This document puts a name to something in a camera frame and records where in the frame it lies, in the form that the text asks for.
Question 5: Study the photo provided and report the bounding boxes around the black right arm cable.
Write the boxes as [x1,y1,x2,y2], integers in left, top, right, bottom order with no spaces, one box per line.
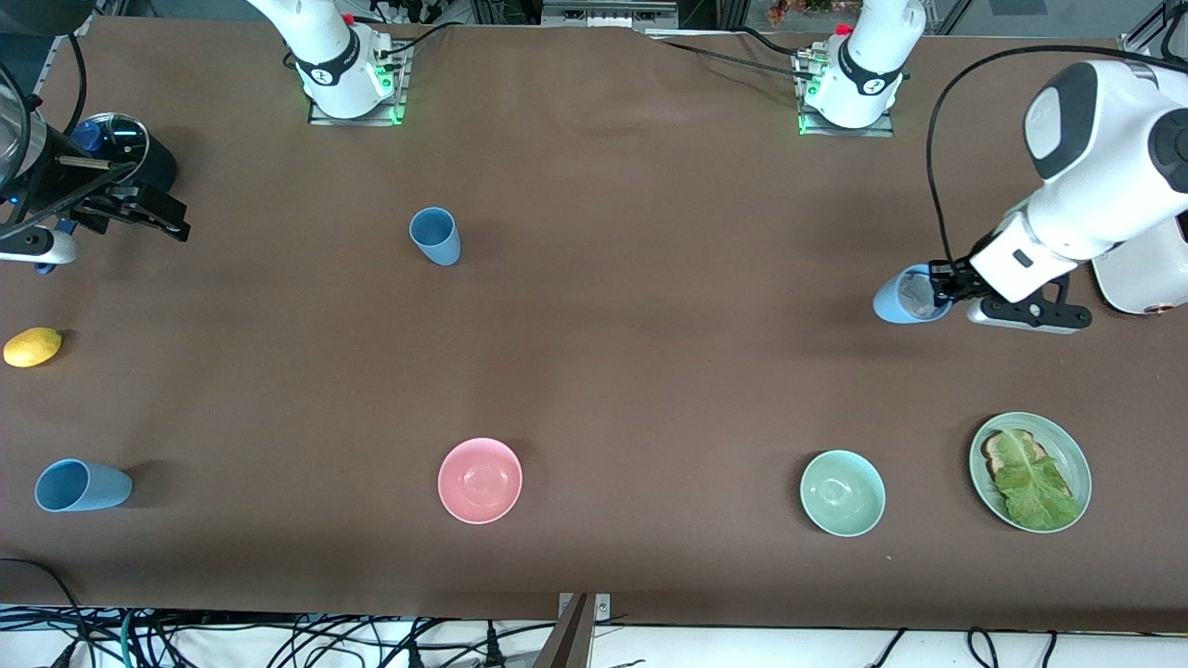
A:
[65,32,90,135]

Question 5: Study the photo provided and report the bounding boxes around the artificial flowers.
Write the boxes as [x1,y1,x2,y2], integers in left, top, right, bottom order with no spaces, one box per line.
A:
[766,0,841,27]

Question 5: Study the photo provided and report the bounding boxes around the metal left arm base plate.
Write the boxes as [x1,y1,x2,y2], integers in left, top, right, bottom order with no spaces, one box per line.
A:
[796,51,897,138]

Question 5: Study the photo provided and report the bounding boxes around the green lettuce leaf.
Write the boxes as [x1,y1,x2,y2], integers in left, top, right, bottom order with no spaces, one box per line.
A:
[993,429,1083,532]

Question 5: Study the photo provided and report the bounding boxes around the dark blue saucepan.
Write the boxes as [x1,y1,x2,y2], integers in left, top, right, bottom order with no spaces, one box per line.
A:
[35,111,179,276]

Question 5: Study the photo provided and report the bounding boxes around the pale green bowl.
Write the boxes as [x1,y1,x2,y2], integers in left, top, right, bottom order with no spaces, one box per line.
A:
[799,450,886,538]

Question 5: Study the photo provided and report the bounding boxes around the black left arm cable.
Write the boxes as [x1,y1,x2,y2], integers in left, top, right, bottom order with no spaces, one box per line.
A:
[926,45,1152,270]

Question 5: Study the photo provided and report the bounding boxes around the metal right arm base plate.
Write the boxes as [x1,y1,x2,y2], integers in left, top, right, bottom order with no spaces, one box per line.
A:
[308,42,409,126]

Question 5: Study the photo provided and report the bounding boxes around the black floor cable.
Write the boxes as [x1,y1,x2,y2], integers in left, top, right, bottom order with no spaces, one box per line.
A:
[0,557,94,668]

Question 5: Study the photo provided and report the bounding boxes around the blue cup lying sideways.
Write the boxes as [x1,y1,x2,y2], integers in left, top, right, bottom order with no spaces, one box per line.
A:
[34,459,134,513]

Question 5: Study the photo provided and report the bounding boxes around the black left base cable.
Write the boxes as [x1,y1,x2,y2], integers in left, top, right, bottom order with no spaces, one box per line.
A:
[650,37,818,83]

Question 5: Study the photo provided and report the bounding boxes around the grey camera mount pole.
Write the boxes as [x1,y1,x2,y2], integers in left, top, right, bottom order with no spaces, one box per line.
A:
[534,594,595,668]

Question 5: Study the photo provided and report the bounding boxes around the toast slice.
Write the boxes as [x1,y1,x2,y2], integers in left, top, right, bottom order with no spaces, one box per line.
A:
[981,429,1074,498]

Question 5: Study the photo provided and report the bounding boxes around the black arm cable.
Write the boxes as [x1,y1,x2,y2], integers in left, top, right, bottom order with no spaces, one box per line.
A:
[926,45,1152,270]
[65,32,90,135]

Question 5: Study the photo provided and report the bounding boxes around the white toaster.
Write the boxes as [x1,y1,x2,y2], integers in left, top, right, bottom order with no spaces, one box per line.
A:
[1091,213,1188,316]

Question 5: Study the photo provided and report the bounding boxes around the aluminium frame rail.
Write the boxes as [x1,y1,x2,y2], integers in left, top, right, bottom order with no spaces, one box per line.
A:
[32,0,131,94]
[1118,0,1188,64]

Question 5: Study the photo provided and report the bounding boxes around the grey box behind table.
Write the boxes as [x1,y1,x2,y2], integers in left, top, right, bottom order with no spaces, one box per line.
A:
[541,0,680,31]

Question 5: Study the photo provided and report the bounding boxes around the metal mount bracket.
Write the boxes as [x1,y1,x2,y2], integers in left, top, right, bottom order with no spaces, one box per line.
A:
[558,592,613,621]

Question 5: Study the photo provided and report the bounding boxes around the pale green plate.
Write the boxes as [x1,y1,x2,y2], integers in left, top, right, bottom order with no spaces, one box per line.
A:
[969,412,1093,534]

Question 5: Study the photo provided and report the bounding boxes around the blue cup holding paper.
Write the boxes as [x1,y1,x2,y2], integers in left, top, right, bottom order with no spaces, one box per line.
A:
[872,264,955,325]

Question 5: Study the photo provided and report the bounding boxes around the black base cable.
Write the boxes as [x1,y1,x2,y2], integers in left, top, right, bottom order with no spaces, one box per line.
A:
[376,20,465,58]
[650,37,818,83]

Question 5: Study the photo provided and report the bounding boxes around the pink bowl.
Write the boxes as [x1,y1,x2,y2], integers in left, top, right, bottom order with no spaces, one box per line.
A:
[437,437,523,525]

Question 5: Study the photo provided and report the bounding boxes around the yellow lemon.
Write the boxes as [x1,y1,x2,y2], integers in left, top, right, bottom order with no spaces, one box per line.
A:
[3,327,64,368]

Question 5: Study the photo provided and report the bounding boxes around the black right base cable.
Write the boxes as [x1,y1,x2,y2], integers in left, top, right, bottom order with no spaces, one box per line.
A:
[376,20,465,58]

